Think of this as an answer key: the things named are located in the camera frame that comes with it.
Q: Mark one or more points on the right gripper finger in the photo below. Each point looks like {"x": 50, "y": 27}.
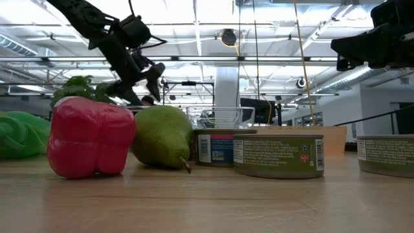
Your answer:
{"x": 344, "y": 61}
{"x": 352, "y": 40}

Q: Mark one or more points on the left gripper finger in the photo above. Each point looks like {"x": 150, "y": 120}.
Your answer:
{"x": 155, "y": 79}
{"x": 124, "y": 92}

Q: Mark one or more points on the green pear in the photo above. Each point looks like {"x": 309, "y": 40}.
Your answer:
{"x": 161, "y": 136}

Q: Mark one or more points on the red bell pepper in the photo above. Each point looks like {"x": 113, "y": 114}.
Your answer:
{"x": 90, "y": 139}

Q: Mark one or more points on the clear plastic bin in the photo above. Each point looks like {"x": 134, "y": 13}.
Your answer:
{"x": 223, "y": 116}

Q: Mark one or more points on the orange translucent tray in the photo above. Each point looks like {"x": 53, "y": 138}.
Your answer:
{"x": 330, "y": 139}

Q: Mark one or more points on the tin can blue pink label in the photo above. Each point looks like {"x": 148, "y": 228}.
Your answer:
{"x": 220, "y": 149}

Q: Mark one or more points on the tin can green label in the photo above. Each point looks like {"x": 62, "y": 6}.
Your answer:
{"x": 278, "y": 157}
{"x": 386, "y": 155}

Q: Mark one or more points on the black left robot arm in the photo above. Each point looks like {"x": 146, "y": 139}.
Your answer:
{"x": 81, "y": 16}

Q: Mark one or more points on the person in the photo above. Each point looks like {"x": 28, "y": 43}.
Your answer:
{"x": 148, "y": 101}

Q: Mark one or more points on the potted green plant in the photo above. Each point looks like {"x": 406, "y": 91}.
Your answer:
{"x": 81, "y": 85}

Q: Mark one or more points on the white building column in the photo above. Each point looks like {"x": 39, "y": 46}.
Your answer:
{"x": 226, "y": 90}

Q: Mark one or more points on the black monitor screen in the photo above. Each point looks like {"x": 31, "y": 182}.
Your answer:
{"x": 257, "y": 111}

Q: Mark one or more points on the green plastic bottle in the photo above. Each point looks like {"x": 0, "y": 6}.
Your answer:
{"x": 22, "y": 136}

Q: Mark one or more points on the silver ventilation duct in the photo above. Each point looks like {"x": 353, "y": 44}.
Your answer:
{"x": 352, "y": 77}

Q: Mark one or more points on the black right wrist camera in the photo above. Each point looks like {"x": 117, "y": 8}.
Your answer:
{"x": 393, "y": 11}

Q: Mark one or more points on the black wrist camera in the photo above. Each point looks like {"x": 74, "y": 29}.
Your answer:
{"x": 393, "y": 11}
{"x": 134, "y": 30}

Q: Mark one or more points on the black metal stand frame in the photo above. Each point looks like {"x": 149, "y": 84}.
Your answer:
{"x": 189, "y": 83}

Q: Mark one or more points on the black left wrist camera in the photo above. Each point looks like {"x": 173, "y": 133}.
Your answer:
{"x": 134, "y": 30}

